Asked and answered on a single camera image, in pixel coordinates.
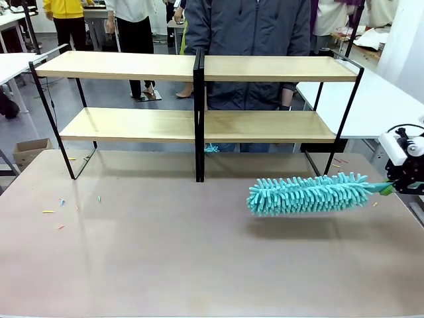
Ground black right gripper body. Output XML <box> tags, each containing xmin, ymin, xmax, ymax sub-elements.
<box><xmin>385</xmin><ymin>154</ymin><xmax>424</xmax><ymax>196</ymax></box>

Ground person's left forearm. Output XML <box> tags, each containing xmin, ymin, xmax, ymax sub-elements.
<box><xmin>280</xmin><ymin>89</ymin><xmax>295</xmax><ymax>107</ymax></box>

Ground white side table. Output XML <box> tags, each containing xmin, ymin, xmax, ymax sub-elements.
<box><xmin>0</xmin><ymin>52</ymin><xmax>49</xmax><ymax>85</ymax></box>
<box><xmin>294</xmin><ymin>69</ymin><xmax>424</xmax><ymax>140</ymax></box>

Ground cluttered wooden background table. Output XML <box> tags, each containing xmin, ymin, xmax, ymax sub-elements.
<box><xmin>331</xmin><ymin>26</ymin><xmax>394</xmax><ymax>60</ymax></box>

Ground black stand pole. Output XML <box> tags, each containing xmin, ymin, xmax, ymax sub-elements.
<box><xmin>23</xmin><ymin>0</ymin><xmax>42</xmax><ymax>56</ymax></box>
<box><xmin>344</xmin><ymin>0</ymin><xmax>366</xmax><ymax>58</ymax></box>

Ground person in purple and white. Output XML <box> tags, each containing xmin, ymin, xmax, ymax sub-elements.
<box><xmin>309</xmin><ymin>0</ymin><xmax>354</xmax><ymax>56</ymax></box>

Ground person in grey jacket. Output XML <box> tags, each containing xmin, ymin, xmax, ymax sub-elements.
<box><xmin>184</xmin><ymin>0</ymin><xmax>314</xmax><ymax>154</ymax></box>

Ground beige shoe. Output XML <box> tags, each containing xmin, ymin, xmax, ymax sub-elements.
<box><xmin>175</xmin><ymin>82</ymin><xmax>195</xmax><ymax>99</ymax></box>

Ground person white shirt black trousers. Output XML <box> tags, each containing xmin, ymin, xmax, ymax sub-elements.
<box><xmin>105</xmin><ymin>0</ymin><xmax>163</xmax><ymax>100</ymax></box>

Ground grey background table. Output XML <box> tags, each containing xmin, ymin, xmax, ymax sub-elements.
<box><xmin>82</xmin><ymin>6</ymin><xmax>121</xmax><ymax>52</ymax></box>

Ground cardboard box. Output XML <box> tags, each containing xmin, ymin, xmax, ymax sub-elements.
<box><xmin>12</xmin><ymin>138</ymin><xmax>54</xmax><ymax>173</ymax></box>

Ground person in yellow jacket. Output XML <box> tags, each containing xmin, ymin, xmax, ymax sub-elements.
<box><xmin>42</xmin><ymin>0</ymin><xmax>87</xmax><ymax>52</ymax></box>

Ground black white camera mount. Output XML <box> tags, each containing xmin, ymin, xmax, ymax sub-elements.
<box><xmin>388</xmin><ymin>123</ymin><xmax>424</xmax><ymax>157</ymax></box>

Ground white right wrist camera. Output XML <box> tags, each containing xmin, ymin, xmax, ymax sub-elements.
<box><xmin>378</xmin><ymin>131</ymin><xmax>407</xmax><ymax>166</ymax></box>

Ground aluminium rail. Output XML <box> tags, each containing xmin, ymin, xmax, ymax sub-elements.
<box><xmin>409</xmin><ymin>195</ymin><xmax>424</xmax><ymax>229</ymax></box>

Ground wood shelf rack black frame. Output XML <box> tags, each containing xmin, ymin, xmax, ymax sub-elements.
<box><xmin>193</xmin><ymin>49</ymin><xmax>366</xmax><ymax>184</ymax></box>
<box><xmin>28</xmin><ymin>48</ymin><xmax>206</xmax><ymax>183</ymax></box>

